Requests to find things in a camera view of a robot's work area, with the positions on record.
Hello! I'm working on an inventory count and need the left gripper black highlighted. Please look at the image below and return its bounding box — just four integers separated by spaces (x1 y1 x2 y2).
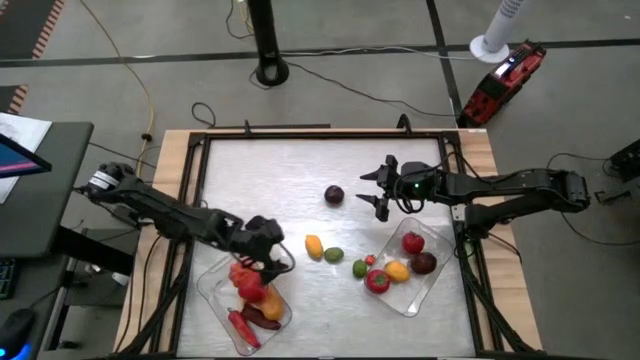
229 214 291 285

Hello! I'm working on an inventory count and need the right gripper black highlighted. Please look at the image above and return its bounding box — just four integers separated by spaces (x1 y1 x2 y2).
355 154 444 224

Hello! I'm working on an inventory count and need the red bell pepper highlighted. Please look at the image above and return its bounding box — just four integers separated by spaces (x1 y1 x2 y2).
237 269 270 305

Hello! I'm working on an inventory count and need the orange persimmon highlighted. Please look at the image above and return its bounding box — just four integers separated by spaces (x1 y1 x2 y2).
259 285 286 322

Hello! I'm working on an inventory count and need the dark purple plum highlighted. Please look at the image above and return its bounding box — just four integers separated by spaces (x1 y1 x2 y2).
323 184 346 205

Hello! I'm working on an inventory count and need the small orange pumpkin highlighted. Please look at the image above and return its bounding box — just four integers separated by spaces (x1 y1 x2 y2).
228 263 249 289

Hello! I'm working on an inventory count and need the yellow-orange mango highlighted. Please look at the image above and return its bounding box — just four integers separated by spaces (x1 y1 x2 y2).
304 234 325 261

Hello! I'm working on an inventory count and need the dark red chili pepper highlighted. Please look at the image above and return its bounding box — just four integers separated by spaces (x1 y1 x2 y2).
240 303 283 331

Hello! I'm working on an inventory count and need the yellow lemon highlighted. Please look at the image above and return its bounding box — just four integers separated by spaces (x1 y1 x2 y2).
383 260 411 284

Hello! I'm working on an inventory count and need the dark red apple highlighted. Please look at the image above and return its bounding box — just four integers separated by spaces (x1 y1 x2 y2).
410 251 438 276

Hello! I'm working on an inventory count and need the clear plastic basket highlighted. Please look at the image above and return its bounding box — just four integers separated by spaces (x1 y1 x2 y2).
196 244 294 357
362 215 454 319

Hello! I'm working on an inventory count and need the wooden table board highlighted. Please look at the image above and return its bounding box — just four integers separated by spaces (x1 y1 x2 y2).
113 128 544 354

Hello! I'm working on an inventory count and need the red and black tool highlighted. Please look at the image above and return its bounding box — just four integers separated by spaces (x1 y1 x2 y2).
457 39 548 129

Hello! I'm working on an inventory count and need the black pole stand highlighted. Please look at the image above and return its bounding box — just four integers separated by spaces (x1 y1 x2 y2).
248 0 291 87

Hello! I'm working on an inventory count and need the white fan stand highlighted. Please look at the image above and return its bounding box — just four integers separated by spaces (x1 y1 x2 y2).
468 0 530 65

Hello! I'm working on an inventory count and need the black side desk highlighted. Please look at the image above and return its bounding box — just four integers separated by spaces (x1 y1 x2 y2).
0 121 95 259

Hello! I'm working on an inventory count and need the black floor device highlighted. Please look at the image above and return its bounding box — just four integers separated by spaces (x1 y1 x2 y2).
609 139 640 184

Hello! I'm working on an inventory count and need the black computer mouse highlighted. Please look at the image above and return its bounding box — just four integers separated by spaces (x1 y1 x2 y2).
0 307 37 360

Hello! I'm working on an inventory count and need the black keyboard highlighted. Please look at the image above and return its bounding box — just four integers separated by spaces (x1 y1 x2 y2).
0 257 19 301

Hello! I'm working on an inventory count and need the tilted computer screen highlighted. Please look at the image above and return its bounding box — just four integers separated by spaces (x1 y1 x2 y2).
0 132 54 180

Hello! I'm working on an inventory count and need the white paper sheet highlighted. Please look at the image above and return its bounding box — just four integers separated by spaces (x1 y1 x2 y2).
0 112 53 204

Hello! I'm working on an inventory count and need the small black striped-edge mat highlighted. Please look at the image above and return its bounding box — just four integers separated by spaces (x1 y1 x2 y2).
0 83 30 115

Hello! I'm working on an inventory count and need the large black striped-edge mat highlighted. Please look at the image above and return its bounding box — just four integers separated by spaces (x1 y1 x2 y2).
0 0 66 60

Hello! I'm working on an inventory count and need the black metal table frame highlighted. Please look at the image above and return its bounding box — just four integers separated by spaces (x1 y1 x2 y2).
117 119 541 360

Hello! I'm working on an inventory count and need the long black floor cable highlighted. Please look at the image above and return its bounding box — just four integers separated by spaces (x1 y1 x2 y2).
249 57 459 119

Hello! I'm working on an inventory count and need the grey floor cable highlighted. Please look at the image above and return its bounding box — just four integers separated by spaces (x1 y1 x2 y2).
279 45 476 61

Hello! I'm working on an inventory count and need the looped black floor cable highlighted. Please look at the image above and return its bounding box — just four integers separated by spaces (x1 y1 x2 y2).
191 101 217 129

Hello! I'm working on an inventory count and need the curved black floor cable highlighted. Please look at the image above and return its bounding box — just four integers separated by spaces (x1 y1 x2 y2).
544 152 640 247

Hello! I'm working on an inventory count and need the yellow floor cable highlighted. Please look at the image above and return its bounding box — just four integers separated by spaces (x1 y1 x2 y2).
79 0 156 184

